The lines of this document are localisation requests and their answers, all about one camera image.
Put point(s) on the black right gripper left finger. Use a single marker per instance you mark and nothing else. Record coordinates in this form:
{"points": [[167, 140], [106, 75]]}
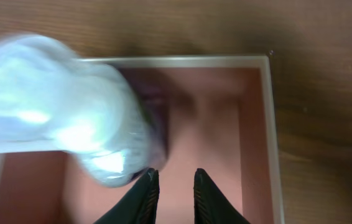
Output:
{"points": [[139, 205]]}

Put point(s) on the clear pump bottle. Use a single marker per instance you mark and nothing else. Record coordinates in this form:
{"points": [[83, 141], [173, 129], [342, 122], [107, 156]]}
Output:
{"points": [[51, 100]]}

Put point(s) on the white box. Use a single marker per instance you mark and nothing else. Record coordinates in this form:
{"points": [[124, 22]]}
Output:
{"points": [[218, 113]]}

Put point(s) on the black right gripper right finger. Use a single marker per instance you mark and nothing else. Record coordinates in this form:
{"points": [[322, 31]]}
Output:
{"points": [[210, 204]]}

